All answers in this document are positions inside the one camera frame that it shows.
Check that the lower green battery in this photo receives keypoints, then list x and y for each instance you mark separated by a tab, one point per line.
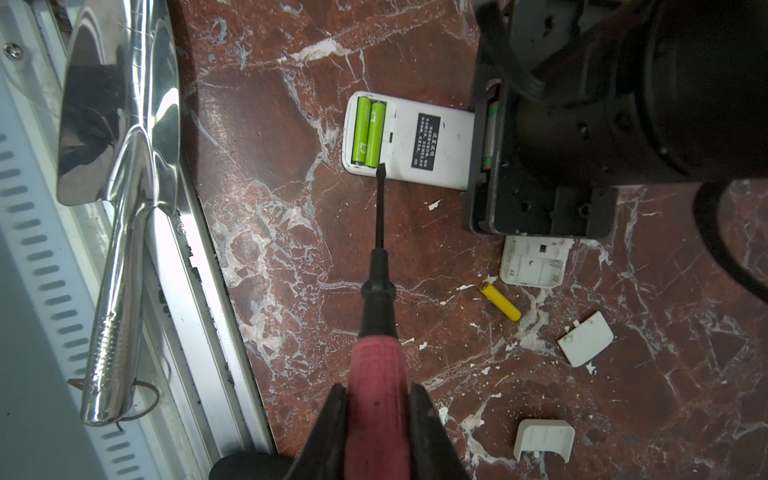
375	134

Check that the pink handled screwdriver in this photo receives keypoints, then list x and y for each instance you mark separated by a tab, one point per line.
377	442

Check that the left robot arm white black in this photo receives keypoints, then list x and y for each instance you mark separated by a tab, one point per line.
575	99

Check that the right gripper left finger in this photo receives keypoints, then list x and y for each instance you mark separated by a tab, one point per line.
322	457

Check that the yellow battery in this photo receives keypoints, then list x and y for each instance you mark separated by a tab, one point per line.
500	301

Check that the upper green battery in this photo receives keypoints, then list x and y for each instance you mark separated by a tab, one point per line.
361	130

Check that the white remote battery cover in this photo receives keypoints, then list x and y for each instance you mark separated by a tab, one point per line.
586	340

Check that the metal garden trowel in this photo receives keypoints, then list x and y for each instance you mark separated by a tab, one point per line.
119	142

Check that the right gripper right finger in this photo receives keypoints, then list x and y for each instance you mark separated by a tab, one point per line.
432	453

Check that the green battery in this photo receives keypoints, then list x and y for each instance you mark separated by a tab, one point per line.
375	134
361	130

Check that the red white remote control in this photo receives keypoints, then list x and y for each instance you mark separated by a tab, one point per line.
422	143

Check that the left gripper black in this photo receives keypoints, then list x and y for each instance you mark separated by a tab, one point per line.
505	197

